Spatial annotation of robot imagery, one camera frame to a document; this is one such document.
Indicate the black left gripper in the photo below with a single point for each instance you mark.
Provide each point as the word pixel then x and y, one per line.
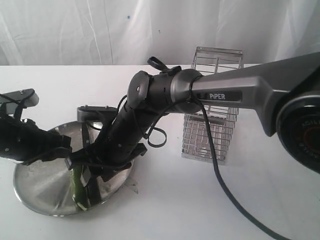
pixel 25 143

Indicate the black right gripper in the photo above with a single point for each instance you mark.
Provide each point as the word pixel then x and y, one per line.
pixel 110 154

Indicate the black handled kitchen knife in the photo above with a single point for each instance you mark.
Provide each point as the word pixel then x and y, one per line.
pixel 88 181

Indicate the green chili pepper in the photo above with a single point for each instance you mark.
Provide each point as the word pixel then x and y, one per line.
pixel 79 192

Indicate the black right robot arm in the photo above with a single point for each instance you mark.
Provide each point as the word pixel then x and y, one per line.
pixel 285 94

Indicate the round steel plate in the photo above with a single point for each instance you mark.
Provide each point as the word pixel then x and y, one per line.
pixel 45 187

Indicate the white backdrop curtain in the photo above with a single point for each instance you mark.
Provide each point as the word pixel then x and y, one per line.
pixel 128 32

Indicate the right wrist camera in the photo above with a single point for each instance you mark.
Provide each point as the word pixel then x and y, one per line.
pixel 104 114

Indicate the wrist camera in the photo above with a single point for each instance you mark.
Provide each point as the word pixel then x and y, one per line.
pixel 13 103
pixel 104 114

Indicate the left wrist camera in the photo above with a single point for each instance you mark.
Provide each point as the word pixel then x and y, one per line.
pixel 13 103

